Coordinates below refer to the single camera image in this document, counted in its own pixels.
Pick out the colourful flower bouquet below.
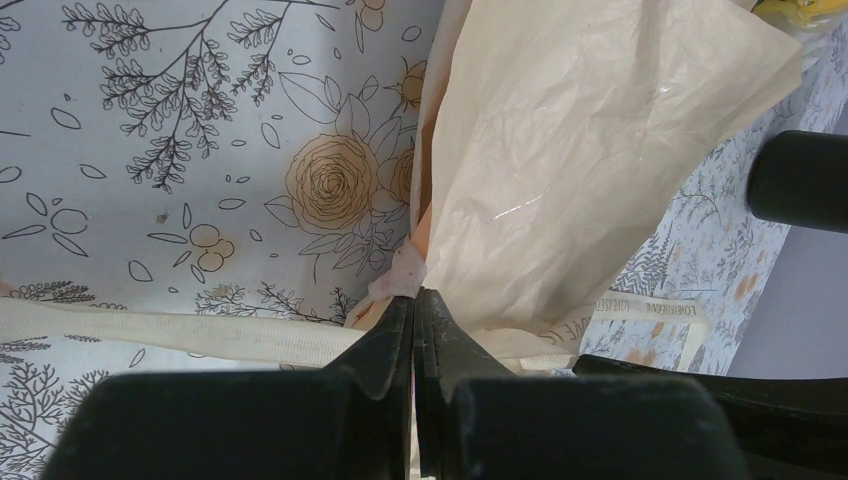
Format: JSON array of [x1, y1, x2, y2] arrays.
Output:
[[344, 0, 806, 372]]

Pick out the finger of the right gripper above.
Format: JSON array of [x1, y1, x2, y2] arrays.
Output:
[[573, 355, 847, 479]]

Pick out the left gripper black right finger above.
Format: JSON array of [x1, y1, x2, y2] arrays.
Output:
[[413, 288, 514, 479]]

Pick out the floral patterned table mat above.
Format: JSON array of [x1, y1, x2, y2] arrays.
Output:
[[1, 1, 847, 479]]

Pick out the cream ribbon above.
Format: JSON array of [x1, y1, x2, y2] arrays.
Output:
[[0, 254, 713, 376]]

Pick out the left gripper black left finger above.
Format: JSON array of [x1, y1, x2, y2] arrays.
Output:
[[328, 297, 414, 479]]

